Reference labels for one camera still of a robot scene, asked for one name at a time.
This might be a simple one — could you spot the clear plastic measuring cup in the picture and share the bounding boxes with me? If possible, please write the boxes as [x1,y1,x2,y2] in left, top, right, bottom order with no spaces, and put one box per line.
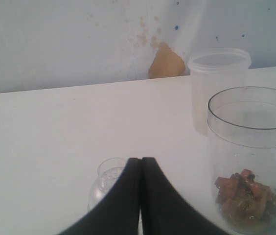
[207,86,276,235]

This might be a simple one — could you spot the wooden clothespins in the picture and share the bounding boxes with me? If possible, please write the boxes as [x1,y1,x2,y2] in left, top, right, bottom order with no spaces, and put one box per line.
[214,169,276,224]

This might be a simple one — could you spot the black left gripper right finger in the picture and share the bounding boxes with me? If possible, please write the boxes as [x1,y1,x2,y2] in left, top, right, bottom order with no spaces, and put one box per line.
[140,157,224,235]

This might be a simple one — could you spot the small clear glass bottle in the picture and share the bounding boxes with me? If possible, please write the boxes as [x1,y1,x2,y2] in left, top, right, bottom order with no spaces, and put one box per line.
[87,158,127,212]

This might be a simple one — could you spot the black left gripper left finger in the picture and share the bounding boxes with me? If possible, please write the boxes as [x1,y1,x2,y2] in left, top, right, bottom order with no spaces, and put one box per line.
[60,158,142,235]

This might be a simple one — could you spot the translucent plastic container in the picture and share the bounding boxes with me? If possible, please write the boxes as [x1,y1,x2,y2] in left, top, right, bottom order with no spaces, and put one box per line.
[187,48,252,137]

